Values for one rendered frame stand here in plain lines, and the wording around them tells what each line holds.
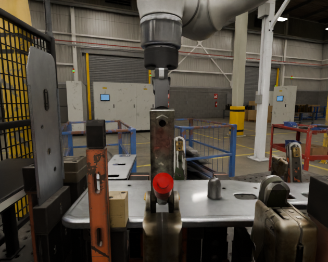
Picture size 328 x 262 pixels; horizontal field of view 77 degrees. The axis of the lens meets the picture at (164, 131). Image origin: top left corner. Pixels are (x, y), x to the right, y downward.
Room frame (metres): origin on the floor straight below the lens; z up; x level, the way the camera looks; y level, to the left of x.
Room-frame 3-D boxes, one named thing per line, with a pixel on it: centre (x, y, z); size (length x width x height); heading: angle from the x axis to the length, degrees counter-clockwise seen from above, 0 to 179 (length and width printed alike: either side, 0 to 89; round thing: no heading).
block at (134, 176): (0.65, 0.08, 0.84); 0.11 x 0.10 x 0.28; 1
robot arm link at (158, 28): (0.47, 0.01, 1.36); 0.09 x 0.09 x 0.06
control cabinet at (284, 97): (9.88, -5.72, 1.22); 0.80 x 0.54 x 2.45; 21
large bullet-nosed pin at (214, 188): (0.47, -0.12, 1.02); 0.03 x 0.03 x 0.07
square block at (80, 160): (0.59, 0.28, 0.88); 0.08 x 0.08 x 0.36; 1
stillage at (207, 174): (3.04, -0.36, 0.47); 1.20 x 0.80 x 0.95; 22
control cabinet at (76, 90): (8.65, 3.61, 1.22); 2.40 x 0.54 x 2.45; 17
